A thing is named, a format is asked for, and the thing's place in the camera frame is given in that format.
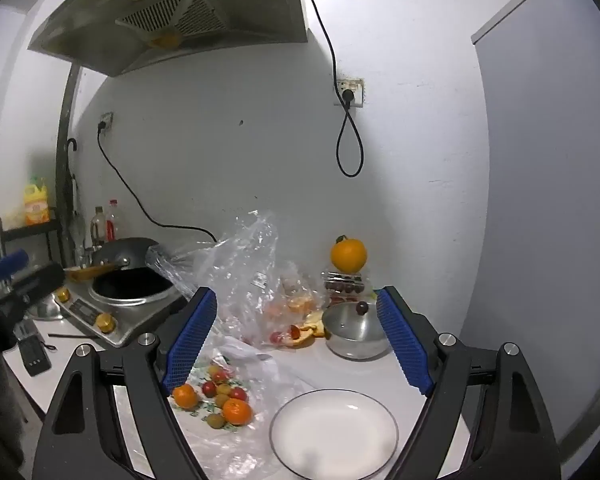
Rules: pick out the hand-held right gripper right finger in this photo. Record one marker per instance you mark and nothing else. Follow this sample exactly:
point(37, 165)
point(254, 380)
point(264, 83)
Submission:
point(400, 340)

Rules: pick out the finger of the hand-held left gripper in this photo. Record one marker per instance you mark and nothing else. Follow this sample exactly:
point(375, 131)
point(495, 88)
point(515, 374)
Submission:
point(37, 282)
point(5, 266)

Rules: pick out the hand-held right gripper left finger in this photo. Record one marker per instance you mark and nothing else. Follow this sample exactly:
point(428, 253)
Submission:
point(192, 340)

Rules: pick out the small mandarin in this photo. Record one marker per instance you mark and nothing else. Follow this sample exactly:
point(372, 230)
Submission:
point(185, 396)
point(237, 411)

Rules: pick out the printed plastic bag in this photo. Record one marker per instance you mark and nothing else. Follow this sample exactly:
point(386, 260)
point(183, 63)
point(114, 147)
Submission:
point(265, 375)

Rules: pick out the yellow-green round fruit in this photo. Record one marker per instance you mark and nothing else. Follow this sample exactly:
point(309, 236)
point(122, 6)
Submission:
point(216, 420)

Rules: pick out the white plate with dark rim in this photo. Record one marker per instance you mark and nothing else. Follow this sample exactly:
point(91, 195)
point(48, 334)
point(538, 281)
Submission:
point(330, 435)

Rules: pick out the clear box of dark fruits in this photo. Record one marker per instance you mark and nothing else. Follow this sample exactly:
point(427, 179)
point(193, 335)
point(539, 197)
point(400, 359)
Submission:
point(344, 286)

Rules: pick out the glass lid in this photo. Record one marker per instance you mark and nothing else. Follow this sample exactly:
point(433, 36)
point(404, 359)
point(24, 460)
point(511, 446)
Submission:
point(45, 311)

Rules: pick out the small yellow fruit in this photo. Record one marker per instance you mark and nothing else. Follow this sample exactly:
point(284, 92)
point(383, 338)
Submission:
point(213, 370)
point(224, 388)
point(221, 400)

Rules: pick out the black metal rack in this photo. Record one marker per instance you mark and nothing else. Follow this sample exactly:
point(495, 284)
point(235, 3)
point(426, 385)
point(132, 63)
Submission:
point(30, 232)

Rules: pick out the black remote control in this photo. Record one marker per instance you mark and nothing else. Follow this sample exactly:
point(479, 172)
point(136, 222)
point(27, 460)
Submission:
point(32, 355)

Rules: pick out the steel pot lid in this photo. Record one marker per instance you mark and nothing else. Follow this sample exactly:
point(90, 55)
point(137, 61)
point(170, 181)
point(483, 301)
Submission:
point(352, 322)

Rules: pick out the thin black stick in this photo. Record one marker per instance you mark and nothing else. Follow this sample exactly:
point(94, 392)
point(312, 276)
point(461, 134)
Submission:
point(75, 336)

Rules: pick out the yellow detergent bottle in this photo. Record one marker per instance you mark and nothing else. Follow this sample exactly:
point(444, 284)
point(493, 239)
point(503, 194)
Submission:
point(36, 206)

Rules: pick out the steel induction cooker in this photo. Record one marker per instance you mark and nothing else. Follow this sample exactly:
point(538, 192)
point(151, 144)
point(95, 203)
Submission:
point(125, 317)

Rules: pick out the dark sauce bottle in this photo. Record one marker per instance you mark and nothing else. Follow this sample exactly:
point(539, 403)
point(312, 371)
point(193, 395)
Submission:
point(97, 227)

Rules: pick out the clear plastic bag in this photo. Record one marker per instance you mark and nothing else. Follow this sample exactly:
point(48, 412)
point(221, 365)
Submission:
point(235, 270)

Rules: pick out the orange peel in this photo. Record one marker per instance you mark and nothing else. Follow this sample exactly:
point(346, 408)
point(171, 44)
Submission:
point(312, 324)

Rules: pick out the black umbrella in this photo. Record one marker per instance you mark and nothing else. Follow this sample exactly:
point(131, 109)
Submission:
point(71, 195)

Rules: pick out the red capped bottle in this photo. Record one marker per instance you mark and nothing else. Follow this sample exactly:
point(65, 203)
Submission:
point(112, 220)

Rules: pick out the large orange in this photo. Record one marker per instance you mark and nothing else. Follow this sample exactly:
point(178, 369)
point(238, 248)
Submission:
point(349, 256)

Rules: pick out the peeled orange pieces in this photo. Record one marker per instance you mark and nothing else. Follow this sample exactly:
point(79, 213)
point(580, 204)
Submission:
point(298, 304)

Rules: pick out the dark vertical pipe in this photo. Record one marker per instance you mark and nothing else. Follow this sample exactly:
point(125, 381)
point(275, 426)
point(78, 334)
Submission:
point(64, 125)

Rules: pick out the steel range hood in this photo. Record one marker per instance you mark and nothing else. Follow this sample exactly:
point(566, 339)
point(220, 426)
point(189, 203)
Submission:
point(180, 15)

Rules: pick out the white wall socket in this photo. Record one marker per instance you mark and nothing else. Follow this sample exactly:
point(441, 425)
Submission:
point(351, 91)
point(106, 121)

